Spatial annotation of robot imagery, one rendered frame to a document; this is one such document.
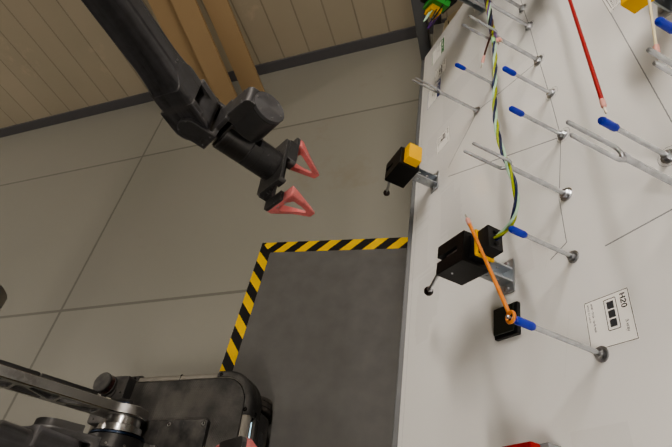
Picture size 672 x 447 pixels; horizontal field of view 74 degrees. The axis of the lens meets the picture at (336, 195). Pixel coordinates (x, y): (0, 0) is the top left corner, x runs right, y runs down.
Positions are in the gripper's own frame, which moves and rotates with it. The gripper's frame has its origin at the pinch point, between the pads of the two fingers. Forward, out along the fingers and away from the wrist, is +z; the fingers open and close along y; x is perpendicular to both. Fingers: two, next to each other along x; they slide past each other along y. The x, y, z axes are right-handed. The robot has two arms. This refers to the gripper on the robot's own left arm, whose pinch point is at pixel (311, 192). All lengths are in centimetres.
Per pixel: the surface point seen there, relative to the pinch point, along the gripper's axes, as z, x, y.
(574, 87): 9.1, -44.1, -2.1
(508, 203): 13.3, -29.6, -11.7
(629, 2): -1, -53, -7
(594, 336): 9, -36, -35
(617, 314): 8, -39, -34
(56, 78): -75, 266, 245
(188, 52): -14, 134, 198
